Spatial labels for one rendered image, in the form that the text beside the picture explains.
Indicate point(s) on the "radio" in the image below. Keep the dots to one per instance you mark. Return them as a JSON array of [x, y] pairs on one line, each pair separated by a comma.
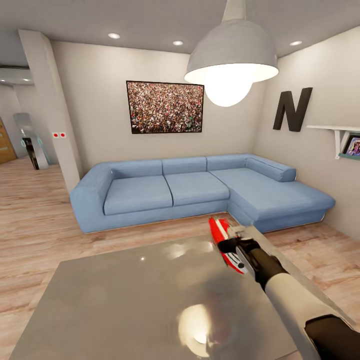
[[219, 229]]

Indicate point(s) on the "shelf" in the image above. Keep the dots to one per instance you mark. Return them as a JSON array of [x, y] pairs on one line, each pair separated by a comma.
[[340, 146]]

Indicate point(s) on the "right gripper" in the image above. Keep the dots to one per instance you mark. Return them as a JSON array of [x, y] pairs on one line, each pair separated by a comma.
[[226, 246]]

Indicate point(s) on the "sofa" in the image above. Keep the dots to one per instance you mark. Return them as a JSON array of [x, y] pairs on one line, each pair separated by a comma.
[[254, 190]]

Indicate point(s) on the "standing mirror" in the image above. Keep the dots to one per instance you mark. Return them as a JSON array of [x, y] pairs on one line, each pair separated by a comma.
[[31, 141]]

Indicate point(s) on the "decorative sign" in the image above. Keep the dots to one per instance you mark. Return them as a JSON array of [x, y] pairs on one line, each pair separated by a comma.
[[294, 117]]

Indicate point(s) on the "coffee table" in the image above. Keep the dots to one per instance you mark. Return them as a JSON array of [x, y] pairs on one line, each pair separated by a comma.
[[173, 300]]

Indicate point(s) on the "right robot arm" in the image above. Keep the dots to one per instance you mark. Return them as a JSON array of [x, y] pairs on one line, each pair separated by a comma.
[[317, 330]]

